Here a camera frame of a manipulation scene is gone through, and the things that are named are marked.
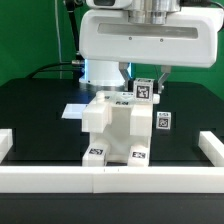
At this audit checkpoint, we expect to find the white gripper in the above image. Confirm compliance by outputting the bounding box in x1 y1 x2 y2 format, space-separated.
79 7 224 94

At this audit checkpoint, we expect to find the white tagged cube nut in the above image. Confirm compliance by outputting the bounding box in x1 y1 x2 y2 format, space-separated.
156 111 171 130
133 78 154 102

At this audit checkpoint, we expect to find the white chair seat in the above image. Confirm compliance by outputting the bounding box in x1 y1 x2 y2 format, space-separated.
90 91 152 164

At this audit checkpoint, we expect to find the white chair back frame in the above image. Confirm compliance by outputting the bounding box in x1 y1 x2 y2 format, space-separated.
82 91 160 137

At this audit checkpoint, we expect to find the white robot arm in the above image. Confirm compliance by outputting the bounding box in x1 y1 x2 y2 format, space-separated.
79 0 224 87

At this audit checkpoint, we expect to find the white sheet with tags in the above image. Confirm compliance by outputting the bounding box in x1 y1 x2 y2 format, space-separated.
62 104 86 119

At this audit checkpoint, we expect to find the white right fence bar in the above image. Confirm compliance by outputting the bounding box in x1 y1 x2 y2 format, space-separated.
198 131 224 167

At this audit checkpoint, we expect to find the white fence bar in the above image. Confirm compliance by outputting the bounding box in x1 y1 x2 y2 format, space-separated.
0 166 224 193
198 131 224 167
0 129 13 163

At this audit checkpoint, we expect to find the white front fence bar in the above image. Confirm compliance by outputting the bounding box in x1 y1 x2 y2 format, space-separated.
0 166 224 193

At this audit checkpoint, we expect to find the white left fence bar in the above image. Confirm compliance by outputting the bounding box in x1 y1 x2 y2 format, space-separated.
0 129 13 163

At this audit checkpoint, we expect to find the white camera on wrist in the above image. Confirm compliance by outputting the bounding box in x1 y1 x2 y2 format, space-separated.
86 0 132 9

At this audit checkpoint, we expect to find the black hose behind robot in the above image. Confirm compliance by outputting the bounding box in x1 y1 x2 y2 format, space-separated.
63 0 84 62

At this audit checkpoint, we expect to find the black cable at base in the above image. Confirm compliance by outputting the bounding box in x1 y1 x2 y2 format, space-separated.
25 59 86 80

